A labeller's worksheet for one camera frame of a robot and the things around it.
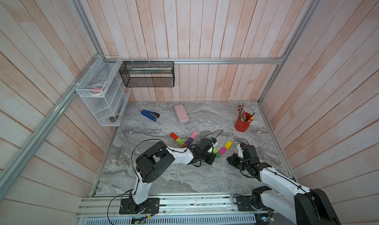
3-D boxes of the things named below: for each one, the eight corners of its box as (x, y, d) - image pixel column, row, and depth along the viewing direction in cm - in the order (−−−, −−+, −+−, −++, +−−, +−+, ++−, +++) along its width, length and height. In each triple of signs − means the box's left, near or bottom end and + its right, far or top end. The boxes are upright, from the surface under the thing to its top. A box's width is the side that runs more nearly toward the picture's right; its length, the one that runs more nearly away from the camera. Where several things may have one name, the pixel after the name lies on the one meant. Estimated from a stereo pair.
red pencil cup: (241, 134, 103) (246, 123, 93) (233, 127, 107) (238, 117, 97) (249, 128, 106) (255, 117, 97) (241, 122, 110) (247, 111, 100)
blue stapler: (140, 114, 115) (139, 112, 113) (145, 109, 119) (145, 107, 117) (154, 121, 111) (154, 119, 109) (159, 115, 114) (159, 113, 112)
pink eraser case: (180, 125, 108) (180, 121, 105) (173, 109, 119) (173, 105, 116) (189, 122, 110) (189, 119, 107) (182, 106, 120) (181, 103, 117)
